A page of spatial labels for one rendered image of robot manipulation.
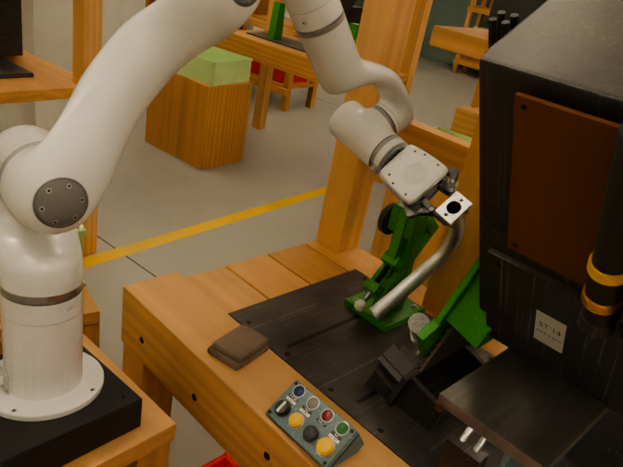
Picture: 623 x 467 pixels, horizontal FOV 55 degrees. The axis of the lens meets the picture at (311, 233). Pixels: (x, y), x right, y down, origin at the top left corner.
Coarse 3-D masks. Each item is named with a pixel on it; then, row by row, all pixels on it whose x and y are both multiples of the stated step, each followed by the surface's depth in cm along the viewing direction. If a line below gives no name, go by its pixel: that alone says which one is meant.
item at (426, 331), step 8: (432, 320) 103; (424, 328) 103; (432, 328) 102; (440, 328) 104; (416, 336) 104; (424, 336) 102; (432, 336) 104; (424, 344) 104; (432, 344) 108; (424, 352) 108
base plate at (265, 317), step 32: (320, 288) 147; (352, 288) 150; (256, 320) 130; (288, 320) 133; (320, 320) 135; (352, 320) 137; (288, 352) 122; (320, 352) 124; (352, 352) 126; (480, 352) 135; (320, 384) 115; (352, 384) 117; (448, 384) 122; (352, 416) 109; (384, 416) 110; (448, 416) 114; (416, 448) 105
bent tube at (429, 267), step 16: (448, 208) 111; (464, 208) 108; (464, 224) 114; (448, 240) 118; (432, 256) 121; (448, 256) 120; (416, 272) 120; (432, 272) 120; (400, 288) 119; (384, 304) 118
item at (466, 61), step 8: (472, 0) 1022; (472, 8) 1021; (480, 8) 1017; (488, 8) 1016; (480, 16) 1062; (464, 24) 1040; (456, 56) 1062; (456, 64) 1066; (464, 64) 1052; (472, 64) 1044
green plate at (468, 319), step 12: (468, 276) 96; (456, 288) 98; (468, 288) 98; (456, 300) 99; (468, 300) 99; (444, 312) 101; (456, 312) 101; (468, 312) 99; (480, 312) 98; (444, 324) 105; (456, 324) 101; (468, 324) 100; (480, 324) 98; (468, 336) 100; (480, 336) 98
